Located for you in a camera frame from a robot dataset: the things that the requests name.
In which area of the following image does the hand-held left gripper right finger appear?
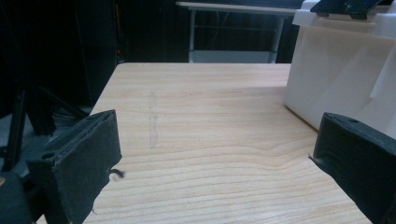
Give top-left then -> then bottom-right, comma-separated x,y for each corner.
312,111 -> 396,224

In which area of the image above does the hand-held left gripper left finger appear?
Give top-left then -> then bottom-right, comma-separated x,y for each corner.
26,109 -> 123,224

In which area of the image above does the white plastic storage box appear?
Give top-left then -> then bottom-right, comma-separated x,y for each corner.
283,17 -> 396,139

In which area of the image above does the white lid with black latches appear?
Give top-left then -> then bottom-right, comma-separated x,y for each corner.
291,0 -> 396,40

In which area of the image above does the black metal stand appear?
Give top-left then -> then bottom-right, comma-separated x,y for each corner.
0,83 -> 90,173

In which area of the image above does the white metal-frame table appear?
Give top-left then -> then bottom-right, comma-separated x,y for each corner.
176,0 -> 300,64

